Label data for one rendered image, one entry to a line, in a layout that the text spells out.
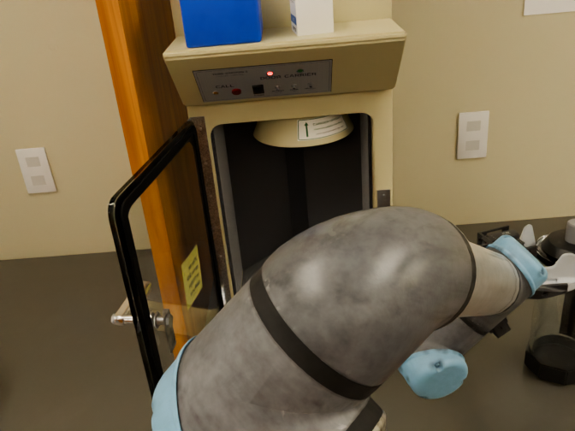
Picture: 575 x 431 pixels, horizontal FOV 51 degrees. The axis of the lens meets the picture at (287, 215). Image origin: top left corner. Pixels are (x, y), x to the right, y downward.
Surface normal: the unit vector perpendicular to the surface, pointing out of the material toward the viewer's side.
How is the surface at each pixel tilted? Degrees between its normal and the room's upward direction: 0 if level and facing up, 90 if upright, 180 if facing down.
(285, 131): 66
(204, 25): 90
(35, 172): 90
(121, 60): 90
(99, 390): 0
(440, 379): 100
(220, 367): 52
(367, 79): 135
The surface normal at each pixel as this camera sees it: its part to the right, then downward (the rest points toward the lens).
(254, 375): -0.40, -0.02
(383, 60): 0.07, 0.95
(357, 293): 0.11, -0.33
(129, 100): 0.01, 0.44
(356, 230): -0.06, -0.81
